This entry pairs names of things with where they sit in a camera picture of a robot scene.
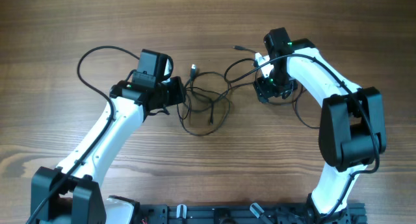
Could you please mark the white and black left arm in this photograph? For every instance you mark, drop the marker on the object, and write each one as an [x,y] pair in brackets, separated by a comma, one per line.
[71,193]

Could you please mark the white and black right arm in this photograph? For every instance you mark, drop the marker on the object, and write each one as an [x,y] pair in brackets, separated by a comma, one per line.
[351,134]

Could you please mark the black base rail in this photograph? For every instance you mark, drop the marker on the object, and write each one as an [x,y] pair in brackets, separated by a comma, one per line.
[282,213]

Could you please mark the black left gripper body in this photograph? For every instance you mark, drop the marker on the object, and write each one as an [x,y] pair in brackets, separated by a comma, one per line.
[171,92]

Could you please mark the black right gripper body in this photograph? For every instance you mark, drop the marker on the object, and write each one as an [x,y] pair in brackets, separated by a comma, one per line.
[276,84]

